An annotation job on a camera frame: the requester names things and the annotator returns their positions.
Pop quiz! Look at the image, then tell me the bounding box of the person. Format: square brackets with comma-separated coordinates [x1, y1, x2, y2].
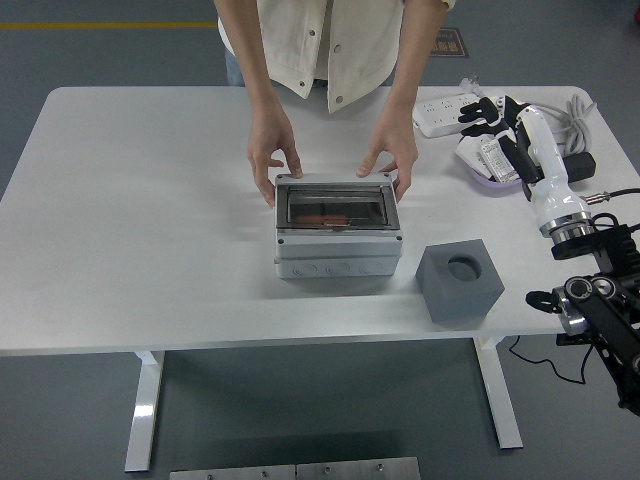
[218, 0, 456, 115]

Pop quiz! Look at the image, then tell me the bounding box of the grey metal plate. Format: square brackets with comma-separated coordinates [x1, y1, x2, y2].
[169, 462, 298, 480]
[295, 456, 421, 480]

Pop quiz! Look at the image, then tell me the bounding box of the person's left hand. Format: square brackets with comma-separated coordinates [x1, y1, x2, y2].
[355, 113, 420, 204]

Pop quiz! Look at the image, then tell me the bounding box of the grey foam block holder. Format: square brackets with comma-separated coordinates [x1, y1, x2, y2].
[415, 238, 505, 329]

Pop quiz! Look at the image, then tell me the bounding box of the black power adapter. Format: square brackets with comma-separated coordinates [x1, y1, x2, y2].
[564, 152, 598, 181]

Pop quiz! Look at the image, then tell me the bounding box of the black floor sign sticker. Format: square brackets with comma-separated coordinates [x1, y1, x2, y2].
[429, 27, 471, 60]

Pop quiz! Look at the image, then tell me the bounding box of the white power strip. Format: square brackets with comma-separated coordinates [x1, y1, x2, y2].
[411, 95, 474, 138]

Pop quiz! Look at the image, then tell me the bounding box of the white power plug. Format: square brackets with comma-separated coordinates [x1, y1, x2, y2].
[459, 74, 506, 101]

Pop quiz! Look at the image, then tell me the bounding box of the white power cord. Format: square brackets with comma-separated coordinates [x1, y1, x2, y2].
[537, 94, 599, 151]

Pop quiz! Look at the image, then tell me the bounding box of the plain white packet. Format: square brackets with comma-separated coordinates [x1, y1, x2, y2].
[457, 134, 489, 174]

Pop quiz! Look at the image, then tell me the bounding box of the labelled white packet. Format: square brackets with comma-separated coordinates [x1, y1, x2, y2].
[477, 139, 521, 184]

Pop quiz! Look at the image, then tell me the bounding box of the person's right hand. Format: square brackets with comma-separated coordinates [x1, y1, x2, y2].
[247, 112, 304, 209]

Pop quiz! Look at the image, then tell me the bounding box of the purple plastic tray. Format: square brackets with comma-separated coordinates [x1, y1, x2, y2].
[456, 144, 526, 194]

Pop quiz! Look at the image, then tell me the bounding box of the orange cylindrical battery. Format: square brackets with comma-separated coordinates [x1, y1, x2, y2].
[294, 213, 351, 226]

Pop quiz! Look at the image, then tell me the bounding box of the black hanging cable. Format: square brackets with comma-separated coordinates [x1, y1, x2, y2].
[508, 335, 599, 386]

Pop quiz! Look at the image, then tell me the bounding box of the white table leg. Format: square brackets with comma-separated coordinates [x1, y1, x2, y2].
[123, 350, 166, 473]
[472, 335, 524, 450]

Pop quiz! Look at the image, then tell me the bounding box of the grey plastic junction box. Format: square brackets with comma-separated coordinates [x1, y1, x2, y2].
[272, 172, 404, 280]

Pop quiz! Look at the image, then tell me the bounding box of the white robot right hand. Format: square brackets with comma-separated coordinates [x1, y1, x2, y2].
[458, 94, 594, 234]

